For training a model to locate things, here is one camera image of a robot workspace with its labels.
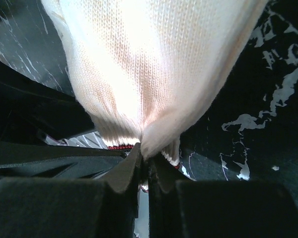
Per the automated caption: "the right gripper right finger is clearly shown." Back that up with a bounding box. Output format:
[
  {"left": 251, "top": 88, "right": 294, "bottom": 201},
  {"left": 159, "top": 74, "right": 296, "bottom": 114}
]
[{"left": 148, "top": 157, "right": 298, "bottom": 238}]

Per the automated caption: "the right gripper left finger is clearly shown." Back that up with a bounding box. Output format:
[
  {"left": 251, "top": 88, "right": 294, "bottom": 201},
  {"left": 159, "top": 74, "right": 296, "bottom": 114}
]
[{"left": 0, "top": 142, "right": 142, "bottom": 238}]

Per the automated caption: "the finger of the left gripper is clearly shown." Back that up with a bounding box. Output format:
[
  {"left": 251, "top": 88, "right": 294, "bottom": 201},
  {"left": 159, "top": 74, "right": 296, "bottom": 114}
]
[{"left": 0, "top": 62, "right": 126, "bottom": 178}]

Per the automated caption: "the cream glove red cuff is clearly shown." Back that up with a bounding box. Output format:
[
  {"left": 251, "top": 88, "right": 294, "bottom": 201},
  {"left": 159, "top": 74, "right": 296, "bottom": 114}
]
[{"left": 41, "top": 0, "right": 269, "bottom": 194}]

